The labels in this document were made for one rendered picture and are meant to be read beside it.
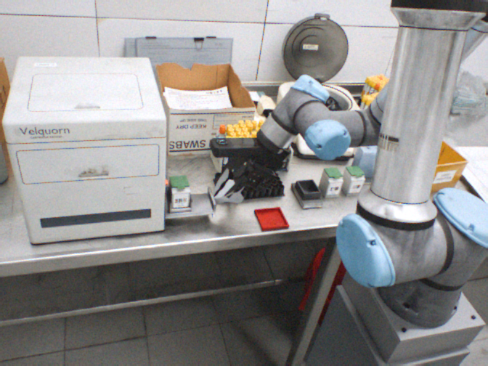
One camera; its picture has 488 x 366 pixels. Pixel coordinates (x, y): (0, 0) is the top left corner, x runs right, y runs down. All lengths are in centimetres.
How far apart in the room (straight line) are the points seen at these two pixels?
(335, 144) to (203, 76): 71
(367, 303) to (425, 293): 13
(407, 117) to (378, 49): 114
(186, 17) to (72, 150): 72
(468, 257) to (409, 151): 23
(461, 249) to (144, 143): 58
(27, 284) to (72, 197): 87
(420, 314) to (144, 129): 60
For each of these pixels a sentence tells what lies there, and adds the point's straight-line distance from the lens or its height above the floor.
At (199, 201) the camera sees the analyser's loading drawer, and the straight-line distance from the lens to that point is 105.
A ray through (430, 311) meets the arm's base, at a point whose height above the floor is 99.
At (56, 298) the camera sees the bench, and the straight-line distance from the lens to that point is 171.
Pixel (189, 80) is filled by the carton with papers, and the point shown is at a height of 97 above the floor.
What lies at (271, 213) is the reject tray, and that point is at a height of 88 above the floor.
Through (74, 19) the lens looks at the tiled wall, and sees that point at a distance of 144.
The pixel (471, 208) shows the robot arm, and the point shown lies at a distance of 80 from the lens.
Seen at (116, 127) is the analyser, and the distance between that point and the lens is 85.
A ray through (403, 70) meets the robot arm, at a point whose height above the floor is 139.
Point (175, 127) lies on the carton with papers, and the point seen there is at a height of 97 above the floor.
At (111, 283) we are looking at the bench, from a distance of 172.
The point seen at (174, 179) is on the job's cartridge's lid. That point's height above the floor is 98.
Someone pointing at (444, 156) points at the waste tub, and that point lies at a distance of 143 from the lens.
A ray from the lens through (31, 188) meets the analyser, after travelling 93.
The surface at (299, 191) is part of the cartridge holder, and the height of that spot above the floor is 90.
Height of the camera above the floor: 160
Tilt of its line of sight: 38 degrees down
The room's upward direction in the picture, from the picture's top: 9 degrees clockwise
